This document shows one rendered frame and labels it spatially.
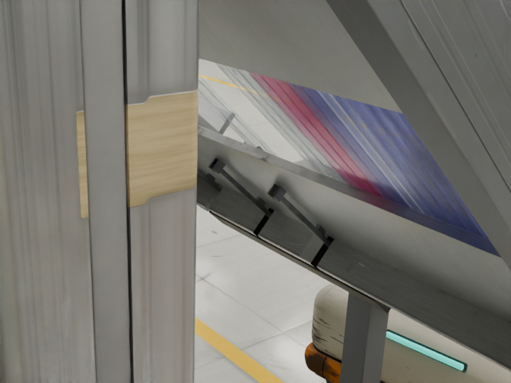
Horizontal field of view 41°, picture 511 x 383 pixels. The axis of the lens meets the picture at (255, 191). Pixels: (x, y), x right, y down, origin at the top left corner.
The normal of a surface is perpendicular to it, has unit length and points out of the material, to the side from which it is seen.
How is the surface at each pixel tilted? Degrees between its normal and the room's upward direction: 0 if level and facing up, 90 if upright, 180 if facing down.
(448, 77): 90
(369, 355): 90
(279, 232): 47
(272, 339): 0
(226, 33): 137
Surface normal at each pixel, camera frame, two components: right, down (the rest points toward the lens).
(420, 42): 0.63, 0.29
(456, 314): -0.54, -0.50
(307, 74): -0.55, 0.82
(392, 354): -0.66, 0.23
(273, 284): 0.04, -0.94
